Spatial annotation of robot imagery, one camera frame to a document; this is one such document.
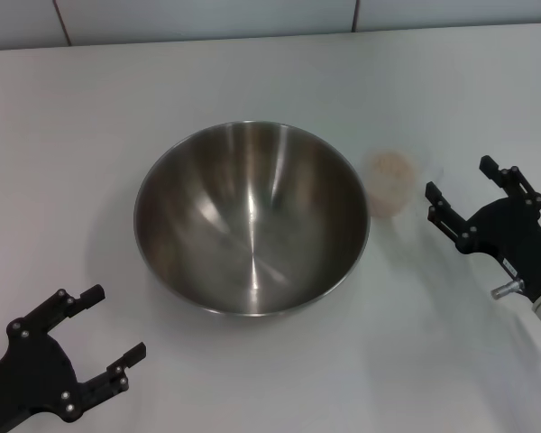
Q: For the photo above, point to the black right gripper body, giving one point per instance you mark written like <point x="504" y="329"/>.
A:
<point x="518" y="239"/>

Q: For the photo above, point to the stainless steel mixing bowl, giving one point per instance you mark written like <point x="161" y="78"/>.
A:
<point x="252" y="216"/>

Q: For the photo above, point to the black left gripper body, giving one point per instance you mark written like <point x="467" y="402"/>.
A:
<point x="31" y="374"/>

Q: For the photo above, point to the white rice grains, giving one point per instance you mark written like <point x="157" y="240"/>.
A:
<point x="390" y="164"/>

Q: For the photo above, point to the clear plastic cup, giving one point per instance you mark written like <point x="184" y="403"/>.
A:
<point x="390" y="194"/>

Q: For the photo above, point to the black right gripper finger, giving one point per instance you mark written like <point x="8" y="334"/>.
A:
<point x="446" y="216"/>
<point x="514" y="182"/>

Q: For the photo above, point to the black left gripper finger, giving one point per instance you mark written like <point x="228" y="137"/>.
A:
<point x="108" y="383"/>
<point x="58" y="311"/>

